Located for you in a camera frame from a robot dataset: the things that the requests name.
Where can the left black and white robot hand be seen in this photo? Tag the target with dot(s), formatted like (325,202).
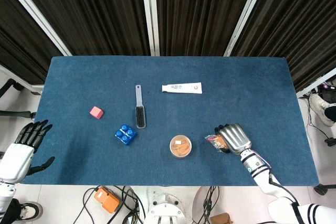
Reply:
(19,155)

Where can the right silver and black robot hand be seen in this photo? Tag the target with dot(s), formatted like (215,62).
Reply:
(235,138)

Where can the small snack packet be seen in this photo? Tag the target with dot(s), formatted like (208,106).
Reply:
(215,142)

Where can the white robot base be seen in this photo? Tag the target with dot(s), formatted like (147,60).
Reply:
(165,212)

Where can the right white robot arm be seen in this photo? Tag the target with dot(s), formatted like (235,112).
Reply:
(278,192)

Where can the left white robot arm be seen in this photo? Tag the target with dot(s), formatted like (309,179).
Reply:
(4,197)

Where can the round clear container with snack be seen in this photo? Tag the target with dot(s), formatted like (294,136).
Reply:
(180,147)

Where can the black and white sneaker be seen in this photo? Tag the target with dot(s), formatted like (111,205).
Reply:
(27,211)

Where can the blue felt table cloth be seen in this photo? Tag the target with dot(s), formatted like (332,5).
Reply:
(170,119)

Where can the white toothpaste tube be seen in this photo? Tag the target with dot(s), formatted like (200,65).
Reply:
(182,88)

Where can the brown cardboard box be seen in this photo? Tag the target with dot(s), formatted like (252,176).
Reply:
(221,218)

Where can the pink cube block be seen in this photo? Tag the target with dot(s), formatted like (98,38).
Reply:
(96,112)

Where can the orange power box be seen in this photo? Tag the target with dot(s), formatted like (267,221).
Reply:
(106,199)

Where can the black chair caster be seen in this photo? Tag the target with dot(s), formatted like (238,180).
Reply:
(321,189)

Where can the blue building block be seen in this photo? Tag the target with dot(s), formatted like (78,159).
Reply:
(125,134)

